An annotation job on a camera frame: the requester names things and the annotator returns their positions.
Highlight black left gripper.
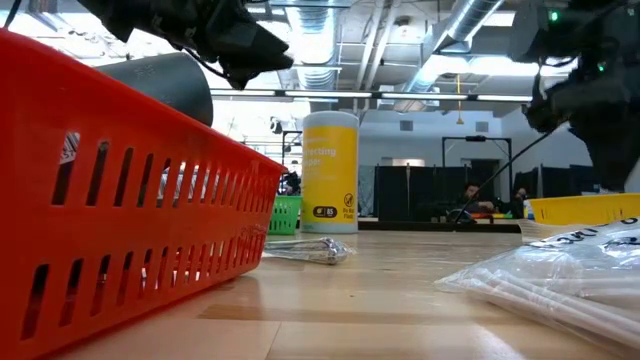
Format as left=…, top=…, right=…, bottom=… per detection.
left=74, top=0, right=295, bottom=91

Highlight white vanity pack bag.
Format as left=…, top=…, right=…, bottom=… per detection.
left=517, top=218, right=591, bottom=245
left=434, top=215, right=640, bottom=351

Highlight small metal tool clear packet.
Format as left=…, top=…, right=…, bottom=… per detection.
left=262, top=236, right=355, bottom=266

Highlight long white strip light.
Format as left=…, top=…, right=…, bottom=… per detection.
left=209, top=88, right=277, bottom=97
left=477, top=94, right=534, bottom=103
left=382, top=92, right=469, bottom=101
left=284, top=90, right=374, bottom=99

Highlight yellow plastic slotted basket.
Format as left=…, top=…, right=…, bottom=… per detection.
left=528, top=192, right=640, bottom=226

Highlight person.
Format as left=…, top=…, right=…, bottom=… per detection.
left=457, top=180, right=496, bottom=215
left=509, top=187, right=531, bottom=214

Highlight red plastic slotted basket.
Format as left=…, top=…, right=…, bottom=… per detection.
left=0, top=28, right=287, bottom=360

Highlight yellow wipes canister white lid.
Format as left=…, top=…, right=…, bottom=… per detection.
left=299, top=110, right=360, bottom=235

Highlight yellow hanging pendant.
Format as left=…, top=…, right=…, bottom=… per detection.
left=454, top=73, right=465, bottom=126

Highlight green plastic slotted basket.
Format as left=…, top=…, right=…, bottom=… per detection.
left=268, top=194, right=304, bottom=236

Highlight black partition panels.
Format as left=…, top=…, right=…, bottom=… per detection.
left=374, top=164, right=501, bottom=222

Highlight silver ribbed ventilation duct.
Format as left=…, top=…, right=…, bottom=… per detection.
left=287, top=0, right=346, bottom=91

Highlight small black distant frame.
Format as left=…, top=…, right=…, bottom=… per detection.
left=280, top=130, right=304, bottom=166

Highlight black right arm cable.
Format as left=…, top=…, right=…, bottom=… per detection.
left=452, top=130, right=551, bottom=224

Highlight black distant station frame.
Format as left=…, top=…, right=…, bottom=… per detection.
left=441, top=135, right=514, bottom=221

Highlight silver smooth ventilation duct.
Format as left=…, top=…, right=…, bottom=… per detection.
left=399, top=0, right=504, bottom=99

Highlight black aluminium table frame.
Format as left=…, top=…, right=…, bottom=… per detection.
left=357, top=219, right=521, bottom=234

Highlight thin black hanging cable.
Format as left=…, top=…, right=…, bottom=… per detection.
left=2, top=0, right=24, bottom=29

